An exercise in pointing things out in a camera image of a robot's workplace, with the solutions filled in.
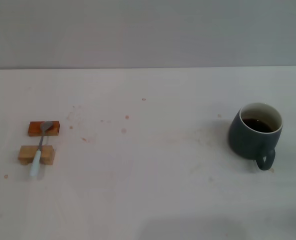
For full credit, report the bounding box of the dark orange wooden block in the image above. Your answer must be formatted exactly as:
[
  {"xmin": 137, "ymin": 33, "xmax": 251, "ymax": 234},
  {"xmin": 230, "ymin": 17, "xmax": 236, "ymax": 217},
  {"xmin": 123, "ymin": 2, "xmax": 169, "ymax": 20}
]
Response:
[{"xmin": 27, "ymin": 120, "xmax": 61, "ymax": 138}]

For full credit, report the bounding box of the light wooden block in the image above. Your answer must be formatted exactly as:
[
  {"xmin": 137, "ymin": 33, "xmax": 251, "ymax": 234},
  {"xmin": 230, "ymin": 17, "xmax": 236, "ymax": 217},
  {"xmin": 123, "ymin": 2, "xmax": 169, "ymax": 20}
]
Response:
[{"xmin": 17, "ymin": 145, "xmax": 57, "ymax": 167}]

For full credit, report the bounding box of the grey ceramic cup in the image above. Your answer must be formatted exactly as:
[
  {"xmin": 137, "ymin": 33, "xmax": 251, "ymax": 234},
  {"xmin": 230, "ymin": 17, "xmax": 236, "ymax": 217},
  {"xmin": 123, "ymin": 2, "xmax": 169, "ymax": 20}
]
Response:
[{"xmin": 228, "ymin": 101, "xmax": 284, "ymax": 172}]

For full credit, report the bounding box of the dark coffee liquid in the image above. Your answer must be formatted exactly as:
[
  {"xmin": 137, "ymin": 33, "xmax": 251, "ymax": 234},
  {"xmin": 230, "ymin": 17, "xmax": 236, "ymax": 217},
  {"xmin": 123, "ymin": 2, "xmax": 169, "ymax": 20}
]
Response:
[{"xmin": 242, "ymin": 117, "xmax": 273, "ymax": 134}]

